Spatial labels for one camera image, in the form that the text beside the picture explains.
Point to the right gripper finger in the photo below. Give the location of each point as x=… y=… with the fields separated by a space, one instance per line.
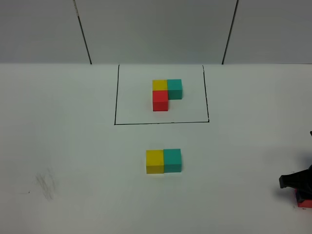
x=300 y=195

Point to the red template block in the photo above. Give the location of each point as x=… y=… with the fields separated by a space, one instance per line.
x=160 y=100

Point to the green template block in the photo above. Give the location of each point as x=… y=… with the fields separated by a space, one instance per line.
x=175 y=89

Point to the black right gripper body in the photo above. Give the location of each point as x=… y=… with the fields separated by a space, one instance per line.
x=302 y=181

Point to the yellow template block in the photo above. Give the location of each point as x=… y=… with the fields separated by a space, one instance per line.
x=160 y=85

